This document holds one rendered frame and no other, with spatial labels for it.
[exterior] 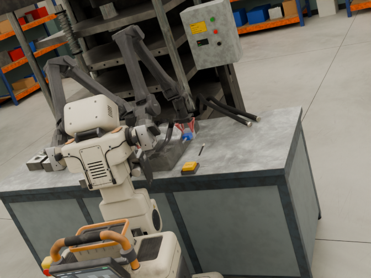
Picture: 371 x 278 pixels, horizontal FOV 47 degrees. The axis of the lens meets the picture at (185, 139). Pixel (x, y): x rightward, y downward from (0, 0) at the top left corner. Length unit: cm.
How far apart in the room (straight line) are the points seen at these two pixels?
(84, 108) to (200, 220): 96
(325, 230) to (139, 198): 137
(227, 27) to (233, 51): 16
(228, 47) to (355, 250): 146
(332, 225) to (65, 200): 171
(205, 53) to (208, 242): 124
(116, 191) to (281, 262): 103
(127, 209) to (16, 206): 129
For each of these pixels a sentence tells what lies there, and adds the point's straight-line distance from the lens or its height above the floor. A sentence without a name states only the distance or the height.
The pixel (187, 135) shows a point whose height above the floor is 95.
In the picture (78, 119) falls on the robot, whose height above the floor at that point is 132.
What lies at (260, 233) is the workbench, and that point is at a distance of 239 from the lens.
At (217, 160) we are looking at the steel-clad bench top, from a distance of 227.
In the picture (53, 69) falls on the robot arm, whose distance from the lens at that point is 226.
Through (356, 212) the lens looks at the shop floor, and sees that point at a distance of 303.
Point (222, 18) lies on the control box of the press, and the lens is 283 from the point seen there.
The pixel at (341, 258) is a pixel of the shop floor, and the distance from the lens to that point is 271.
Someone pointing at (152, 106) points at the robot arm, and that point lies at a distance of 191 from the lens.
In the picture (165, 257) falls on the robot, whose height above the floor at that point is 80.
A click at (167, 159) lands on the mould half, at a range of 230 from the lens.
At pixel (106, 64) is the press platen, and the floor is 126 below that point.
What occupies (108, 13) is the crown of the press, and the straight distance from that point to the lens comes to 338.
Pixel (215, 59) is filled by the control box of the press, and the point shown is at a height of 112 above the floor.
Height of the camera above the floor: 182
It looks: 23 degrees down
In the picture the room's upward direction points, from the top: 19 degrees counter-clockwise
